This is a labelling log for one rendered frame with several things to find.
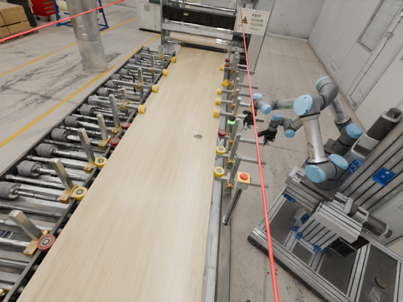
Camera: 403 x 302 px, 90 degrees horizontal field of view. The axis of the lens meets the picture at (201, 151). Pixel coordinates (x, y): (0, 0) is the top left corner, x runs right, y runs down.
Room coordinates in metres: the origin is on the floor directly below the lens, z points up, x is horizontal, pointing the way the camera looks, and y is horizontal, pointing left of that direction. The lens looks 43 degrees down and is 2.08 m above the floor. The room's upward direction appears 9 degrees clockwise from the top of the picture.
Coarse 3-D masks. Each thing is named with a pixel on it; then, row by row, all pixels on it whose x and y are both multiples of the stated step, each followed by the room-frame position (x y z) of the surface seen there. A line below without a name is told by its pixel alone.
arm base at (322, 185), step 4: (328, 180) 0.93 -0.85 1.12; (332, 180) 0.93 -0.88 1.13; (316, 184) 0.93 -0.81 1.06; (320, 184) 0.92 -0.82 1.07; (324, 184) 0.92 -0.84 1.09; (328, 184) 0.92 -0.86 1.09; (332, 184) 0.92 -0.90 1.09; (320, 188) 0.91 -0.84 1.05; (324, 188) 0.91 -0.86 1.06; (328, 188) 0.91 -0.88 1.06
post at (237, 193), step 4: (236, 188) 0.75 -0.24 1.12; (236, 192) 0.74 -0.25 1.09; (240, 192) 0.74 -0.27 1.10; (232, 196) 0.77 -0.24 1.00; (236, 196) 0.74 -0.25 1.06; (232, 200) 0.74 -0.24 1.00; (236, 200) 0.74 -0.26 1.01; (232, 204) 0.73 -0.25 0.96; (228, 208) 0.75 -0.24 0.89; (232, 208) 0.73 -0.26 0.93; (228, 212) 0.74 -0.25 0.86; (232, 212) 0.74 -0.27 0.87; (224, 216) 0.77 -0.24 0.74; (228, 216) 0.73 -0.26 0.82; (224, 220) 0.74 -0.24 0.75; (228, 220) 0.74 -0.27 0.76; (228, 224) 0.73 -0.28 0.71
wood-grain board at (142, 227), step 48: (192, 96) 2.14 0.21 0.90; (144, 144) 1.22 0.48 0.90; (192, 144) 1.31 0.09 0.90; (96, 192) 0.70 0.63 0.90; (144, 192) 0.76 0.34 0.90; (192, 192) 0.82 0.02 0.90; (96, 240) 0.41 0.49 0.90; (144, 240) 0.45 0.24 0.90; (192, 240) 0.49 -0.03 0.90; (48, 288) 0.17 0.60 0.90; (96, 288) 0.20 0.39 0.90; (144, 288) 0.23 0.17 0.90; (192, 288) 0.26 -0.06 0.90
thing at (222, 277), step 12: (228, 72) 3.57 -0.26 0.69; (228, 96) 2.66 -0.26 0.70; (228, 108) 2.34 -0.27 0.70; (228, 204) 0.90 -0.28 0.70; (228, 228) 0.70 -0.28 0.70; (228, 240) 0.62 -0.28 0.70; (228, 252) 0.54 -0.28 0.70; (216, 264) 0.47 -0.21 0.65; (228, 264) 0.46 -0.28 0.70; (216, 276) 0.39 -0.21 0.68; (228, 276) 0.40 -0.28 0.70; (216, 288) 0.33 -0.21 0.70; (228, 288) 0.34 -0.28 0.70; (216, 300) 0.27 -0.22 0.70; (228, 300) 0.28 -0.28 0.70
